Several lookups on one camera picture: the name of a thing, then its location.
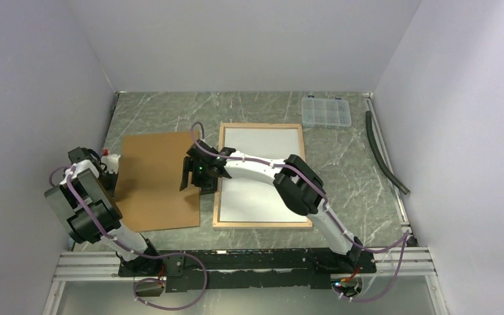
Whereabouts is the aluminium extrusion rail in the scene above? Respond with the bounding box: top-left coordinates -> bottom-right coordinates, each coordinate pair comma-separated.
54,247 -> 437,281

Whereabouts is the clear plastic compartment box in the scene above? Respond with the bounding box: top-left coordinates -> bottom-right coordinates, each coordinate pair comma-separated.
301,95 -> 352,128

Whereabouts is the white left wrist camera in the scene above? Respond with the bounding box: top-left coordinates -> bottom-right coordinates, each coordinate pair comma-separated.
100,149 -> 121,174

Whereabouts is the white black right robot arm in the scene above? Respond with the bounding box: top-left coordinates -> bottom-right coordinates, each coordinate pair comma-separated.
179,139 -> 361,272

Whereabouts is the brown wooden backing board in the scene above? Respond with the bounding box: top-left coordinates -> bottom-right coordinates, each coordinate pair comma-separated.
114,131 -> 200,232

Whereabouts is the black rubber hose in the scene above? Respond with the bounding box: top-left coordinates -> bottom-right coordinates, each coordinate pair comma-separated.
365,110 -> 411,195

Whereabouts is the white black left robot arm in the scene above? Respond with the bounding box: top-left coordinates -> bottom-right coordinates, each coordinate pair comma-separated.
44,147 -> 162,276

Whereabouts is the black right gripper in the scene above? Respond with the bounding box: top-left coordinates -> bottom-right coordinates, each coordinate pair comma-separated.
180,156 -> 218,195

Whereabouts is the white wooden picture frame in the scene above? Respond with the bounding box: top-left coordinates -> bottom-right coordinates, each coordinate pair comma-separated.
212,122 -> 313,230

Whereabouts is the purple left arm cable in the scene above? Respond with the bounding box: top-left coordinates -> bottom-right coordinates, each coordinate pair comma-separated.
49,163 -> 210,313

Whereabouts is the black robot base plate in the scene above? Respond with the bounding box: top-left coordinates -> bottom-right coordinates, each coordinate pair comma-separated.
117,247 -> 377,293

